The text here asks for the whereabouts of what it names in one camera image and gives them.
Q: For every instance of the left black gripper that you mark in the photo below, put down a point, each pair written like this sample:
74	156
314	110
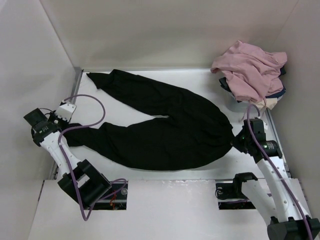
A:
53	116

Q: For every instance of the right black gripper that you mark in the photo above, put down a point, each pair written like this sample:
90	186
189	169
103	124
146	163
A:
235	142

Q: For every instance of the black trousers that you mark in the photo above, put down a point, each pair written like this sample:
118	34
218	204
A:
186	131

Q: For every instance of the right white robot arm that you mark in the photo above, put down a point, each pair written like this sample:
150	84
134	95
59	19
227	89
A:
281	210

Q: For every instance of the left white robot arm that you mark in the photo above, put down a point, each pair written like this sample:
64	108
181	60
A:
79	178

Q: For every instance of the white laundry basket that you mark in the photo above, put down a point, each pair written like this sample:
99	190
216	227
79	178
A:
237	107

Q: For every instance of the beige garment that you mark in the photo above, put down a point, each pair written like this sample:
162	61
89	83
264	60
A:
267	103

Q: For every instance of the pink garment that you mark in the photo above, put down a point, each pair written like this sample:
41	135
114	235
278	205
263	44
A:
251	73

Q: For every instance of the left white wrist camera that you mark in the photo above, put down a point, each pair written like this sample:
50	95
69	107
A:
65	111

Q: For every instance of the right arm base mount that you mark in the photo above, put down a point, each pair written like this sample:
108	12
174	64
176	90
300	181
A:
230	196

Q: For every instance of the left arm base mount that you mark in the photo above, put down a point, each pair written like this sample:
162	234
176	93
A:
114	199

